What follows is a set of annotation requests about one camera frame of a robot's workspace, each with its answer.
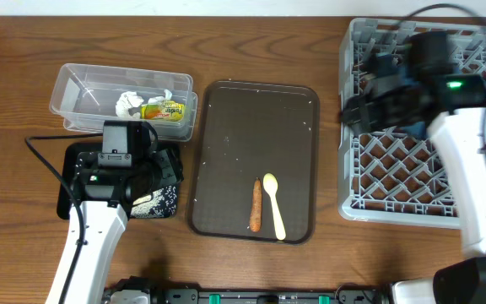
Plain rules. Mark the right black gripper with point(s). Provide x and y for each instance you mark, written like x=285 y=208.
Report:
x=362 y=111

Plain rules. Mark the white tissue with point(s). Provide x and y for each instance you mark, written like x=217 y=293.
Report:
x=129 y=103

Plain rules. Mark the green yellow snack wrapper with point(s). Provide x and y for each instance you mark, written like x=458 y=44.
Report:
x=167 y=111

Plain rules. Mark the carrot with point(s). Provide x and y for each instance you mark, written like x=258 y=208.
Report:
x=256 y=207

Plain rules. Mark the yellow plastic spoon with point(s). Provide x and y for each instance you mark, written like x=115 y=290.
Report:
x=270 y=185

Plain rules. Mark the dark blue plate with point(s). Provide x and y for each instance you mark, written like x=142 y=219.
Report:
x=417 y=130

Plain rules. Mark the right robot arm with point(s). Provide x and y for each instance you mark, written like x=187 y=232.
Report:
x=429 y=88

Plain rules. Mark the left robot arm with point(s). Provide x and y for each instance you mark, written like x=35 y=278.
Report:
x=104 y=184

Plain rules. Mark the clear plastic waste bin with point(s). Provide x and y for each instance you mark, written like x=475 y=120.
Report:
x=86 y=95

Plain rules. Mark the grey dishwasher rack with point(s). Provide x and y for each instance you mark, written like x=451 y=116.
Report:
x=388 y=176

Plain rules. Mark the pile of white rice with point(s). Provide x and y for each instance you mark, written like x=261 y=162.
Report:
x=159 y=204

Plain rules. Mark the black tray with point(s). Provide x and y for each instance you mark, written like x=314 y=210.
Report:
x=69 y=165

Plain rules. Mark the brown serving tray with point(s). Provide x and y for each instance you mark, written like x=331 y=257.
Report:
x=248 y=130

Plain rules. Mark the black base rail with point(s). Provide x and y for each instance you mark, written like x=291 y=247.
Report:
x=136 y=290

